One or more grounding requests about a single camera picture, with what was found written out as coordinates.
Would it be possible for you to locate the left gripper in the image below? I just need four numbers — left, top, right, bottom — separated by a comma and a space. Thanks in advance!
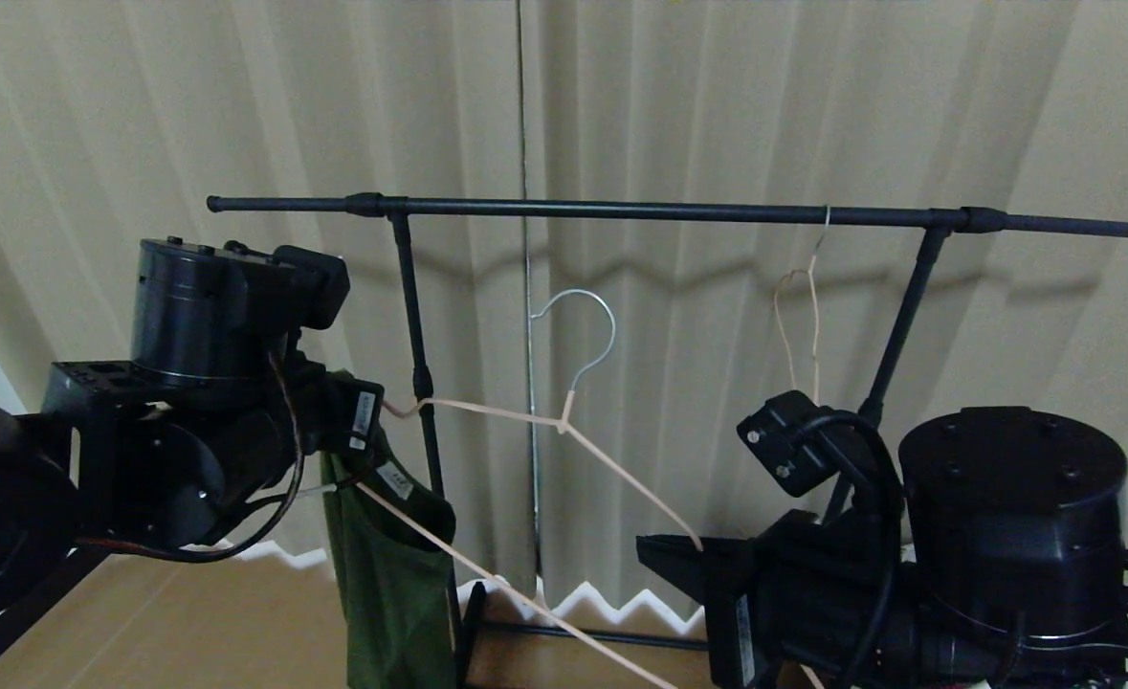
276, 356, 386, 458

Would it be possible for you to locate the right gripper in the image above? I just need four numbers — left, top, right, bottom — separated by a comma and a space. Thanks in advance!
636, 510, 915, 689

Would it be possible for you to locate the green garment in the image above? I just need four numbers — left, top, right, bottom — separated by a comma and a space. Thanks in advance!
320, 368, 459, 689

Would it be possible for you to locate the pink clothes hanger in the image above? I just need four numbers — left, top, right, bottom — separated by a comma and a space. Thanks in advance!
358, 289, 708, 689
774, 205, 832, 408

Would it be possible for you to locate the black clothes rack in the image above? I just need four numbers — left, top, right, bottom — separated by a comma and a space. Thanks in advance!
207, 193, 1128, 689

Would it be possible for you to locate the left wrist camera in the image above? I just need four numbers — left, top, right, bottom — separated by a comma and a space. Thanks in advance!
272, 245, 351, 332

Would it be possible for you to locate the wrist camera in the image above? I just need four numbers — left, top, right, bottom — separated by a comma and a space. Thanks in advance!
738, 389, 853, 523
272, 245, 351, 332

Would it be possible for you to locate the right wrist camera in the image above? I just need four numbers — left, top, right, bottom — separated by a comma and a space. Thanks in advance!
738, 389, 853, 523

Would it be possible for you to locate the black cable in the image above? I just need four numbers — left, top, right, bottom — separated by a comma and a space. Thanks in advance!
791, 410, 907, 689

